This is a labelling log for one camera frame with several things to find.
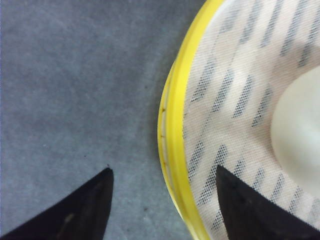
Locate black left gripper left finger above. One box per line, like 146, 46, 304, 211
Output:
1, 167, 114, 240

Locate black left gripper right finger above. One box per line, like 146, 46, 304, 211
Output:
216, 165, 320, 240

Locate bamboo steamer basket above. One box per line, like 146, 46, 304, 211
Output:
157, 0, 224, 240

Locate white bun left basket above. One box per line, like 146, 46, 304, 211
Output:
271, 67, 320, 191

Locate white mesh steamer liner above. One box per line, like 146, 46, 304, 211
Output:
183, 0, 320, 238

